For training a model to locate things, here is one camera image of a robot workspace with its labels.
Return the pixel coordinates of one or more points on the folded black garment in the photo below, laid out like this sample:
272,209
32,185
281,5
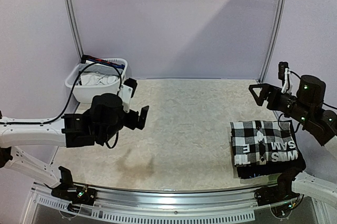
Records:
248,172

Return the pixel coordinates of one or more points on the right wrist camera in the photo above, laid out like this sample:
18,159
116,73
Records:
284,74

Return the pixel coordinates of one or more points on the grey cloth in basket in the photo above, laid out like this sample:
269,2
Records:
101,69

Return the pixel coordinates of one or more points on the aluminium corner post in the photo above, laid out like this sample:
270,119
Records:
273,38
74,28

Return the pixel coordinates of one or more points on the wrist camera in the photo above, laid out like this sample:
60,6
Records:
284,74
126,93

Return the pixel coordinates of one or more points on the aluminium front rail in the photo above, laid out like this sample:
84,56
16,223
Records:
231,205

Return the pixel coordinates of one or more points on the dark striped cloth in basket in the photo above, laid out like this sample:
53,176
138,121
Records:
85,58

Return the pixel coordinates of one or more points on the left aluminium corner post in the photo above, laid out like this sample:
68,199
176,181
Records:
74,28

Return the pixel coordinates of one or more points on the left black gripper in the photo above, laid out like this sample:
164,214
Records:
132,123

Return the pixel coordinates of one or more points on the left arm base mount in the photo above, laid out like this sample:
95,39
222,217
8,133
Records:
67,190

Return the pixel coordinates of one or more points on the white laundry basket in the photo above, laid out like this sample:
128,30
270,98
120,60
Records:
85,94

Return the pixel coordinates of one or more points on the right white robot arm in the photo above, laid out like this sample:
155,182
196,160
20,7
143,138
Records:
306,108

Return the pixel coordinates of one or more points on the right aluminium corner post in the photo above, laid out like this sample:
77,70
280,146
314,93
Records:
273,38

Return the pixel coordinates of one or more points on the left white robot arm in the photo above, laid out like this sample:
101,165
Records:
107,115

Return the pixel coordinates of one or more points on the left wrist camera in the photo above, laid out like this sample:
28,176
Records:
126,93

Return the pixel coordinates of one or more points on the black white plaid shirt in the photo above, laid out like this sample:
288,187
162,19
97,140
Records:
259,143

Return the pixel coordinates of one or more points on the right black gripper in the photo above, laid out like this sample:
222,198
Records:
271,95

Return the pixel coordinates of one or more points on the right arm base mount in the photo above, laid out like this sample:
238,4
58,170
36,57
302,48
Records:
281,191

